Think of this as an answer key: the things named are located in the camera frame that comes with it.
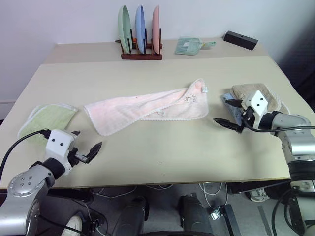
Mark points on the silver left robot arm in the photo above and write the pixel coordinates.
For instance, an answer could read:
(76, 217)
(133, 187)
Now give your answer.
(23, 182)

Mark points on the folded green towel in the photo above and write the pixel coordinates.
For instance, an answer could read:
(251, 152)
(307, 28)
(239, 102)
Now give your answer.
(46, 118)

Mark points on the wooden plate rack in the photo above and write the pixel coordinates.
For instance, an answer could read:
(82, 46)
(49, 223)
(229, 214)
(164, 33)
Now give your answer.
(141, 57)

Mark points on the teal cloth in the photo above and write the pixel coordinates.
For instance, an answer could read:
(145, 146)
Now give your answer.
(187, 46)

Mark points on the folded blue towel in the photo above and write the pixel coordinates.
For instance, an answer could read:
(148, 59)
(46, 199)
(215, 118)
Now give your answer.
(235, 113)

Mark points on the pink plate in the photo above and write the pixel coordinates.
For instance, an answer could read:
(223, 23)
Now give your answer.
(156, 27)

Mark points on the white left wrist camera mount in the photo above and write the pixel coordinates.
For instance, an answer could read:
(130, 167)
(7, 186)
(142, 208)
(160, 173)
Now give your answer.
(59, 145)

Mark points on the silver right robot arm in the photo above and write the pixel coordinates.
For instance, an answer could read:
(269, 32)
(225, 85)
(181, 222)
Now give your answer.
(297, 137)

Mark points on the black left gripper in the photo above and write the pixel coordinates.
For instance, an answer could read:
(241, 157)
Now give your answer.
(75, 157)

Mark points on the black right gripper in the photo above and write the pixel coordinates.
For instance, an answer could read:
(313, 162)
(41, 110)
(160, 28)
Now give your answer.
(246, 118)

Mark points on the folded beige towel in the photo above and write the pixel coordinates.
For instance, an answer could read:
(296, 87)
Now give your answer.
(274, 99)

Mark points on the grey white shoe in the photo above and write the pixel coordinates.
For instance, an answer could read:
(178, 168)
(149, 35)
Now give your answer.
(258, 194)

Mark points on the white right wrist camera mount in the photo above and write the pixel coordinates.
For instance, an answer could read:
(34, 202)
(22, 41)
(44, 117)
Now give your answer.
(257, 103)

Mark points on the green plate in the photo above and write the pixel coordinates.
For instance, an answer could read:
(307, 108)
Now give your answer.
(124, 27)

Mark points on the dark rounded robot leg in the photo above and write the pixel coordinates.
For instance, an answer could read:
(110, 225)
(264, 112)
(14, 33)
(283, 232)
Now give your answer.
(194, 214)
(130, 216)

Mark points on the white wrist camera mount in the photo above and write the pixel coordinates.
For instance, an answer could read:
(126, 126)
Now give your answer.
(59, 145)
(257, 103)

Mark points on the black metal table leg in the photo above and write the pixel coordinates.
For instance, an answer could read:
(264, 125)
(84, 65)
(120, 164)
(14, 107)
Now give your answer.
(231, 220)

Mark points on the silver plug connector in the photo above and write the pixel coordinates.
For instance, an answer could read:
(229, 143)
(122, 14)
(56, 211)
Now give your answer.
(214, 214)

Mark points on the black rectangular box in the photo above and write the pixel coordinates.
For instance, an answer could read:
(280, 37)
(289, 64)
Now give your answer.
(240, 39)

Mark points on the black bar under table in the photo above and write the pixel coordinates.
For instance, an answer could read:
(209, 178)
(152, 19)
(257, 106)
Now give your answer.
(71, 195)

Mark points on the blue plate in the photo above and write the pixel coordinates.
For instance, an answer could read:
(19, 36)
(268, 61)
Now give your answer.
(140, 27)

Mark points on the pink towel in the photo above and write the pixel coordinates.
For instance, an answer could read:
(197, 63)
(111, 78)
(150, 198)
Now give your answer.
(137, 105)

